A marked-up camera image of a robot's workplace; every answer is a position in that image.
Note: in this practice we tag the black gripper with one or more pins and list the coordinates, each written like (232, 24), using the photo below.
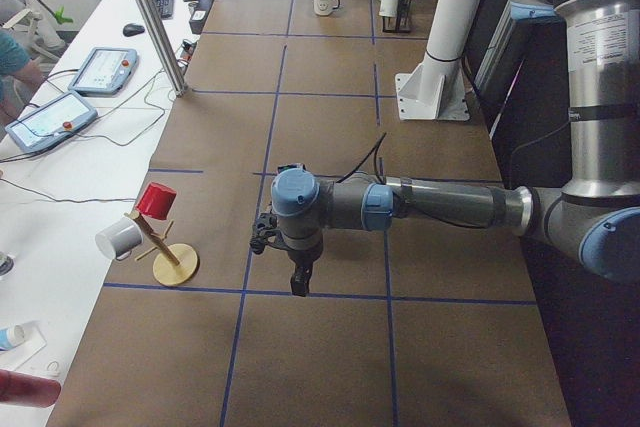
(302, 258)

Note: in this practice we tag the white mug black handle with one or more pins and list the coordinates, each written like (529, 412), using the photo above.
(324, 8)

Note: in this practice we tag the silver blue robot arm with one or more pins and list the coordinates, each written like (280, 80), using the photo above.
(594, 218)

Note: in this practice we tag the red cup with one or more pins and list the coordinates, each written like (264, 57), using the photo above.
(156, 201)

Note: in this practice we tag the white cup on stand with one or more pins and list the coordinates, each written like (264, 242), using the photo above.
(119, 239)

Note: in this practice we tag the black cup rack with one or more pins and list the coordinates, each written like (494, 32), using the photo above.
(402, 22)

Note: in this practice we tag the wooden mug tree stand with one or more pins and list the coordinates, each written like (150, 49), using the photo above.
(174, 264)

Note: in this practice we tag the far teach pendant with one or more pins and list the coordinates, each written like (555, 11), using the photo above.
(104, 72)

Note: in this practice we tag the teach pendant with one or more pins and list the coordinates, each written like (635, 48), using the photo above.
(52, 123)
(104, 72)

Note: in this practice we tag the near teach pendant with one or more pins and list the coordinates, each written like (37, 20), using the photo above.
(52, 123)

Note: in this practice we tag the white blue tube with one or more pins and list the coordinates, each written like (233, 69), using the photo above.
(12, 337)

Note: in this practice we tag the black computer mouse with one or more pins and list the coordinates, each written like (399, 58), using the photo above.
(133, 29)

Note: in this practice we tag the red bottle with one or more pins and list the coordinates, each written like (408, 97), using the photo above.
(26, 390)

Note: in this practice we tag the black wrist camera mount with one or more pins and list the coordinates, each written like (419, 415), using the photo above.
(265, 233)

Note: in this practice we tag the white camera pole with base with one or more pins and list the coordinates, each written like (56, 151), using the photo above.
(434, 90)

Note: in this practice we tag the aluminium frame post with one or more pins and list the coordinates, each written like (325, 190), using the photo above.
(162, 45)

